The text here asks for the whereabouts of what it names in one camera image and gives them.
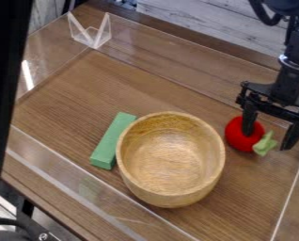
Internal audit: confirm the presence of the dark vertical post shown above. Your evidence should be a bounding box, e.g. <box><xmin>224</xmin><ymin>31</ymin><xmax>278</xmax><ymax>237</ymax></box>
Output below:
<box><xmin>0</xmin><ymin>0</ymin><xmax>35</xmax><ymax>233</ymax></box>

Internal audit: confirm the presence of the green rectangular block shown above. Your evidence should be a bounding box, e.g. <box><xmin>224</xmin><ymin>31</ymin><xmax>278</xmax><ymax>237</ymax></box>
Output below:
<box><xmin>91</xmin><ymin>112</ymin><xmax>137</xmax><ymax>170</ymax></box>

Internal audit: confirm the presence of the red plush strawberry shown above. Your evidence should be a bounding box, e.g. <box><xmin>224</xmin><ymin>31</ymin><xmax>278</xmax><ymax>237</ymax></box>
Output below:
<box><xmin>224</xmin><ymin>116</ymin><xmax>278</xmax><ymax>156</ymax></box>

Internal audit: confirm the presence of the black table leg bracket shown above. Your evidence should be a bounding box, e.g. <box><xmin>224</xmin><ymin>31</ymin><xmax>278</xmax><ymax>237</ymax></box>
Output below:
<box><xmin>16</xmin><ymin>200</ymin><xmax>61</xmax><ymax>241</ymax></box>

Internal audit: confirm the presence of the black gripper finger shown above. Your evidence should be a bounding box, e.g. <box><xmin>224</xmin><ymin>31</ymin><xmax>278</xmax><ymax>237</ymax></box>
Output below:
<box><xmin>280</xmin><ymin>121</ymin><xmax>299</xmax><ymax>151</ymax></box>
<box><xmin>243</xmin><ymin>102</ymin><xmax>257</xmax><ymax>137</ymax></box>

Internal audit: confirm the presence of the wooden bowl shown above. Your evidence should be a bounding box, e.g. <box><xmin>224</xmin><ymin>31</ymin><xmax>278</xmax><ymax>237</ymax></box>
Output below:
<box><xmin>116</xmin><ymin>111</ymin><xmax>225</xmax><ymax>208</ymax></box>

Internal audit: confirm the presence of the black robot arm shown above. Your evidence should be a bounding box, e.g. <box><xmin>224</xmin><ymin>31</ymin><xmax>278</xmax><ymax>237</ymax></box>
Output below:
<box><xmin>236</xmin><ymin>0</ymin><xmax>299</xmax><ymax>151</ymax></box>

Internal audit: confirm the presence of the clear acrylic corner bracket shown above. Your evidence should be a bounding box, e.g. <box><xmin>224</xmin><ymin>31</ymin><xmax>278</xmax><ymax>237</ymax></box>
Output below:
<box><xmin>67</xmin><ymin>13</ymin><xmax>112</xmax><ymax>50</ymax></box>

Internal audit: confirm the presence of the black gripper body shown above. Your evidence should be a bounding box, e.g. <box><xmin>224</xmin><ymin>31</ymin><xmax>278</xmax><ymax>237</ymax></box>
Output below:
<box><xmin>236</xmin><ymin>81</ymin><xmax>299</xmax><ymax>122</ymax></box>

